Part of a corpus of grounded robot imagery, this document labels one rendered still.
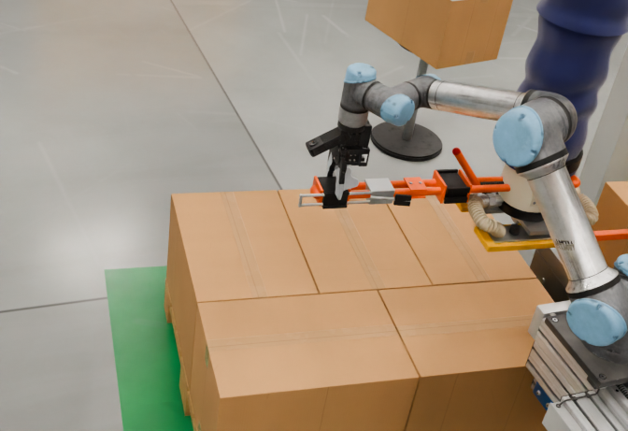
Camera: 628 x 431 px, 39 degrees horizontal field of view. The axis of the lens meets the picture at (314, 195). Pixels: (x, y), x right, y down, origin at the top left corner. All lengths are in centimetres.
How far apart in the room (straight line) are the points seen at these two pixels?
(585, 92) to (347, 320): 101
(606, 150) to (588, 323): 222
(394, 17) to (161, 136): 134
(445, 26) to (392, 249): 144
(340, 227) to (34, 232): 143
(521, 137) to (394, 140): 299
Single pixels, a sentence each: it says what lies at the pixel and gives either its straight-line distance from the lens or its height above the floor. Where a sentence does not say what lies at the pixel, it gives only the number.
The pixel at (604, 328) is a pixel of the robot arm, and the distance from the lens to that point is 196.
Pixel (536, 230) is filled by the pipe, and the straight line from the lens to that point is 257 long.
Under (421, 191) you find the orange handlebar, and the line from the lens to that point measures 244.
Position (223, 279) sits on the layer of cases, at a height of 54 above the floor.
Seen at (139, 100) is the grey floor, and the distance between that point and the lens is 497.
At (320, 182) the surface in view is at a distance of 236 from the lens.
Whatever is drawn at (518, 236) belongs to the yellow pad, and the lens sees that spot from 257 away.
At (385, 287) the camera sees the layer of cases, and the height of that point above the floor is 54.
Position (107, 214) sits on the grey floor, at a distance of 406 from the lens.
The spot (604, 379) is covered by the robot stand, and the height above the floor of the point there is 104.
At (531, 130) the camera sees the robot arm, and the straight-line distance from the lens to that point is 187.
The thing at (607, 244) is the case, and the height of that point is 78.
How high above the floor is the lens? 237
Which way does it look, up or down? 33 degrees down
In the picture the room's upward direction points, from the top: 9 degrees clockwise
